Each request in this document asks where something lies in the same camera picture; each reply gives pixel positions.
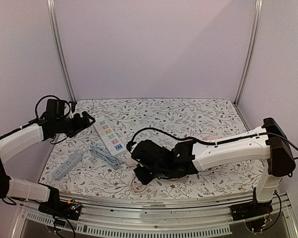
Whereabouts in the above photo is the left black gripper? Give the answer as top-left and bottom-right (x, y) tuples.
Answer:
(56, 111), (95, 138)

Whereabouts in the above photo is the pink round plug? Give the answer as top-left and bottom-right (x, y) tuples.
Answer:
(125, 158), (136, 167)

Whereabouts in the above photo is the white power strip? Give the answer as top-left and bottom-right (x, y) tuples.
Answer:
(94, 116), (128, 156)

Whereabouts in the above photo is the pink cube socket adapter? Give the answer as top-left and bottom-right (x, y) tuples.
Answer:
(201, 136), (221, 142)

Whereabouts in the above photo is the grey-blue power strip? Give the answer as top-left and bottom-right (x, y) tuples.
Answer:
(52, 153), (82, 181)

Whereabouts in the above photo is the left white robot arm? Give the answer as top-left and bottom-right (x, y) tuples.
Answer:
(0, 95), (96, 215)

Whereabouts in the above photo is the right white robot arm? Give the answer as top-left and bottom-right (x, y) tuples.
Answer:
(127, 118), (296, 216)

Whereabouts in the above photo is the aluminium front rail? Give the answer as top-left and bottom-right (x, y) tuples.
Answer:
(14, 192), (298, 236)

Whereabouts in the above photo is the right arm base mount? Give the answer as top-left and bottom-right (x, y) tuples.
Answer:
(229, 188), (273, 221)

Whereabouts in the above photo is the right aluminium frame post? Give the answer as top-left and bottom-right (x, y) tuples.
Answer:
(233, 0), (263, 107)

